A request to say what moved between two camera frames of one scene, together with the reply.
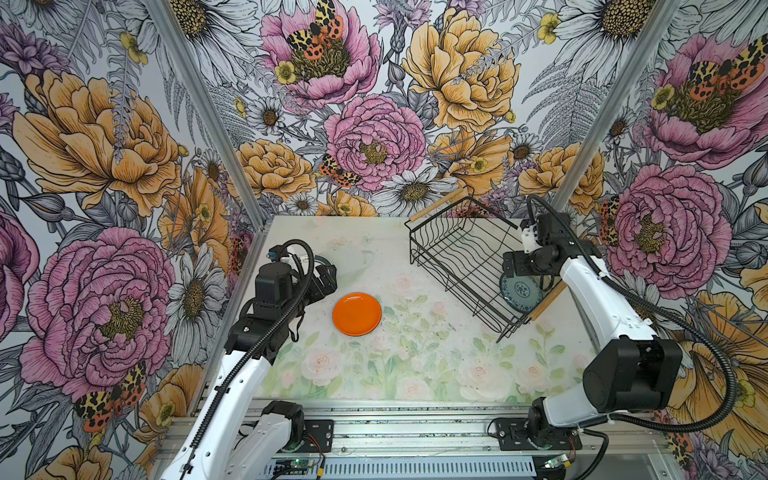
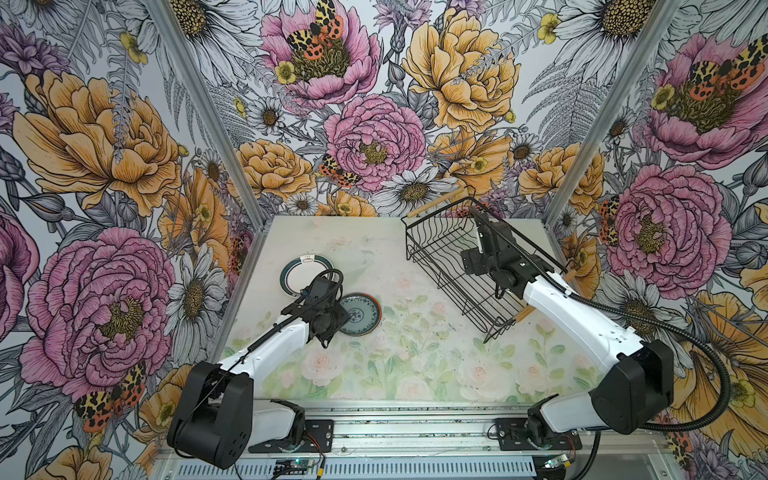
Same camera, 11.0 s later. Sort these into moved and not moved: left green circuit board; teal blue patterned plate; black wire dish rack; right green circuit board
Moved: teal blue patterned plate
Not moved: black wire dish rack; left green circuit board; right green circuit board
